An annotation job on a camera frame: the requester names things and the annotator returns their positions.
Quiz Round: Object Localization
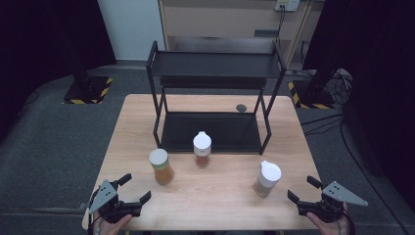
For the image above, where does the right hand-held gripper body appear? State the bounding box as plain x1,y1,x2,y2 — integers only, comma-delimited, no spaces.
297,180,369,224

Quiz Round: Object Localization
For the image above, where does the white wall power outlet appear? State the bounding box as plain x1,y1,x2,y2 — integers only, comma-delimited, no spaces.
274,0,300,13

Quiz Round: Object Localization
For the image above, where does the dark curtain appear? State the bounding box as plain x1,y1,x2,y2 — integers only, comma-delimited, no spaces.
0,0,117,143
302,0,415,204

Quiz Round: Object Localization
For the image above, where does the wooden cabinet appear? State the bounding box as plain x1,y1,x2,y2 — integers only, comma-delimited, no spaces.
158,0,327,70

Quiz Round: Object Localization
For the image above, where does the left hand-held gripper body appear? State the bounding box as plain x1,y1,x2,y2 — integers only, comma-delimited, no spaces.
88,179,143,225

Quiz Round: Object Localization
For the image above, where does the black metal two-tier rack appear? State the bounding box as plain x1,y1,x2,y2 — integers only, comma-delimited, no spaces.
145,40,288,156

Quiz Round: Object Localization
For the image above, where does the person's left hand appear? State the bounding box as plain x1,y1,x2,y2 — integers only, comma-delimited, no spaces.
92,211,133,235

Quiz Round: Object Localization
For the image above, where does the long black floor cable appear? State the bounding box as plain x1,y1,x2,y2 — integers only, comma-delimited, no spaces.
300,112,415,231

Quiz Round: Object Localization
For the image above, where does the black stand with striped base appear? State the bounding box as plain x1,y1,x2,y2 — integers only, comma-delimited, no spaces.
62,0,115,106
287,0,337,111

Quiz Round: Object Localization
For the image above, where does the brown bottle with white cap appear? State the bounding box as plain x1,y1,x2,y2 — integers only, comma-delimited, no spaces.
192,130,212,168

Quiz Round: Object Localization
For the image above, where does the orange jar with beige lid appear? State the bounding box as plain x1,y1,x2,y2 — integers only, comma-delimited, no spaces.
149,148,175,187

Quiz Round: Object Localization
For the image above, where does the tangle of black cables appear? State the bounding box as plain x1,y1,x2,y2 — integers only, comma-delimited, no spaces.
329,69,354,106

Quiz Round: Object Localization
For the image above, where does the person's right hand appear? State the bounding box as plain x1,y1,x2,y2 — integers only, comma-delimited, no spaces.
305,203,352,235

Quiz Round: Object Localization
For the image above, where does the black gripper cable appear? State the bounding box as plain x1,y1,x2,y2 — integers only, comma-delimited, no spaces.
343,210,357,235
86,190,99,235

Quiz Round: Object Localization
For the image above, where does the black power cable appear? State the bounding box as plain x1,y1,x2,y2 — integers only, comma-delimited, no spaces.
274,5,286,46

